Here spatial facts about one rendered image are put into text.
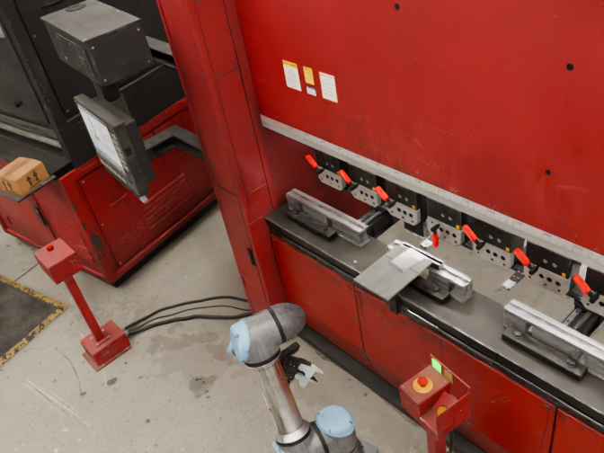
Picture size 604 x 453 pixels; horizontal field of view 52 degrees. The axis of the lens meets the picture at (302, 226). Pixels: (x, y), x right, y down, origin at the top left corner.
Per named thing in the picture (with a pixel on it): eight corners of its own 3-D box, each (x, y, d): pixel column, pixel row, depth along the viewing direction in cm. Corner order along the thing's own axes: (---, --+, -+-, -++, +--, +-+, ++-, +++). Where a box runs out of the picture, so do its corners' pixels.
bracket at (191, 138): (140, 155, 324) (136, 144, 320) (179, 135, 335) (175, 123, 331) (182, 181, 298) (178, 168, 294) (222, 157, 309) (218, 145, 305)
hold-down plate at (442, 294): (385, 273, 264) (384, 268, 262) (393, 266, 267) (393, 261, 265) (442, 305, 245) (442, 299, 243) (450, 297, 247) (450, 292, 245)
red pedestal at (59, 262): (82, 355, 378) (22, 253, 327) (117, 331, 389) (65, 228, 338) (96, 372, 365) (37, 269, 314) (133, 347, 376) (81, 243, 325)
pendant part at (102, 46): (108, 179, 318) (38, 16, 266) (150, 157, 329) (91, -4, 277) (153, 218, 284) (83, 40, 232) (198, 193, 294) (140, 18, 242)
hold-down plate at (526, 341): (501, 338, 228) (501, 333, 226) (510, 329, 230) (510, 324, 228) (579, 382, 208) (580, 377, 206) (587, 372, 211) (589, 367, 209)
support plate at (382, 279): (353, 280, 247) (353, 279, 246) (397, 245, 259) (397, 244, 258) (387, 301, 235) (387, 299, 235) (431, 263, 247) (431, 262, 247)
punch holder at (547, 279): (522, 278, 208) (526, 240, 198) (537, 264, 212) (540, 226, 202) (564, 298, 198) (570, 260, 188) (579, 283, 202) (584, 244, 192)
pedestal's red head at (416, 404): (401, 405, 237) (397, 376, 226) (431, 383, 243) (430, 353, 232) (437, 441, 223) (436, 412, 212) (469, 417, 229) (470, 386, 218)
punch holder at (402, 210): (387, 213, 247) (384, 179, 237) (402, 203, 251) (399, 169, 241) (417, 227, 237) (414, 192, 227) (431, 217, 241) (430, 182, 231)
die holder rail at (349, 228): (288, 208, 311) (285, 193, 306) (297, 203, 314) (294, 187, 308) (361, 248, 279) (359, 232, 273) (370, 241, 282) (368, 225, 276)
